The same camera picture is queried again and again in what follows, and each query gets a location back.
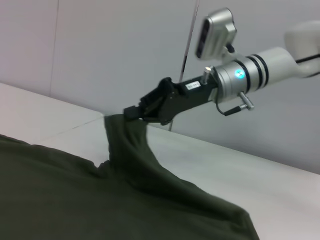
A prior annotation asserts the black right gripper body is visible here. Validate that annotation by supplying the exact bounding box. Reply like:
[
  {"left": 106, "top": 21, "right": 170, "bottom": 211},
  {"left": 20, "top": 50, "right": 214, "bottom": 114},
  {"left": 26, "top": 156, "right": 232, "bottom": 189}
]
[{"left": 147, "top": 74, "right": 218, "bottom": 126}]

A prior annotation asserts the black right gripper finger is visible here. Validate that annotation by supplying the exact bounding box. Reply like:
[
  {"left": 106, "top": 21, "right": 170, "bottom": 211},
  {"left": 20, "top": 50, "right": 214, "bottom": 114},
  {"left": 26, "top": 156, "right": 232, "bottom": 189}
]
[
  {"left": 123, "top": 106, "right": 142, "bottom": 120},
  {"left": 138, "top": 77, "right": 176, "bottom": 111}
]

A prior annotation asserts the dark green shirt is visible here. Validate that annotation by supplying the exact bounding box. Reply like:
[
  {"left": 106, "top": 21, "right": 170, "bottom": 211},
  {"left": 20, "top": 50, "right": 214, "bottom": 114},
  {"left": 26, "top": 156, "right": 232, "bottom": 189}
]
[{"left": 0, "top": 113, "right": 260, "bottom": 240}]

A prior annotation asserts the right gripper cable with connectors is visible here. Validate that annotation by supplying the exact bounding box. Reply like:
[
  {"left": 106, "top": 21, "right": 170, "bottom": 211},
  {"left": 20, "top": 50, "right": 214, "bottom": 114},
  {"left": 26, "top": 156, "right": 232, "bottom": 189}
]
[{"left": 203, "top": 66, "right": 256, "bottom": 117}]

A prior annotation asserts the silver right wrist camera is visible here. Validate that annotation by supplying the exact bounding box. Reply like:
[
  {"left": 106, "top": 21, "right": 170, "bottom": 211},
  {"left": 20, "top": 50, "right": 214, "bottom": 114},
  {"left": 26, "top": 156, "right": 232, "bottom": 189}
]
[{"left": 195, "top": 7, "right": 238, "bottom": 61}]

